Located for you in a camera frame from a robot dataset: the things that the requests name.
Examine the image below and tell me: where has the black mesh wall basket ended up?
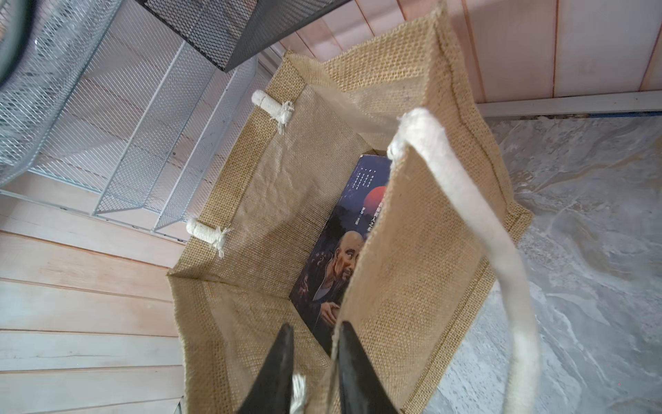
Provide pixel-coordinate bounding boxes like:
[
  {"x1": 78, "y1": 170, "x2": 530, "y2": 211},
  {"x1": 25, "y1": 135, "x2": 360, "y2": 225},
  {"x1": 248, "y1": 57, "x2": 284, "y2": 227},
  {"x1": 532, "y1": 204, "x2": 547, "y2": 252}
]
[{"x1": 139, "y1": 0, "x2": 348, "y2": 72}]

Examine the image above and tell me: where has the tan canvas bag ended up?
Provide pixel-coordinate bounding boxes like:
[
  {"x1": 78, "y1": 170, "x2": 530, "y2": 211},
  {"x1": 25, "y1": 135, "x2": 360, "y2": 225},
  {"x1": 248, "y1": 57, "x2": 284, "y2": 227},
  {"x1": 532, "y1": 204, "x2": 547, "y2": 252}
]
[{"x1": 168, "y1": 2, "x2": 541, "y2": 413}]

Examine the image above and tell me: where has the white wire mesh shelf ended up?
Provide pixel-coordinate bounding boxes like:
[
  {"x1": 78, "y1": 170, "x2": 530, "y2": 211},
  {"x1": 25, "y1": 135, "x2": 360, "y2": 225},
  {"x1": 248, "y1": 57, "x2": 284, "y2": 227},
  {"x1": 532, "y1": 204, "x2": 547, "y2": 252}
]
[{"x1": 1, "y1": 1, "x2": 271, "y2": 243}]

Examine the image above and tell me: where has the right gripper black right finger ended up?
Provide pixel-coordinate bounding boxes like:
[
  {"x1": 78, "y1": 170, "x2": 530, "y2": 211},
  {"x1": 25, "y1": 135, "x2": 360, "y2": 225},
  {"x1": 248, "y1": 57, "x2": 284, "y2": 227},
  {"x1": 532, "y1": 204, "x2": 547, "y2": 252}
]
[{"x1": 338, "y1": 321, "x2": 398, "y2": 414}]

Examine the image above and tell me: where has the old man book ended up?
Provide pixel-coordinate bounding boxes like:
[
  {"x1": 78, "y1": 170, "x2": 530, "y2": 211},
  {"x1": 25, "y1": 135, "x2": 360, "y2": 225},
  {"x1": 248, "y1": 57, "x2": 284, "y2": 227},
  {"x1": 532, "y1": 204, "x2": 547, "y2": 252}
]
[{"x1": 290, "y1": 155, "x2": 391, "y2": 353}]

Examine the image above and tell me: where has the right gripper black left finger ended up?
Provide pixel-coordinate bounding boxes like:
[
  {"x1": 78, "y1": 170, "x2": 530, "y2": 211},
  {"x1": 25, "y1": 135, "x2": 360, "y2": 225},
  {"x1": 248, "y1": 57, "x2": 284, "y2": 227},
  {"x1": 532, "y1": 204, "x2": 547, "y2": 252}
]
[{"x1": 237, "y1": 324, "x2": 294, "y2": 414}]

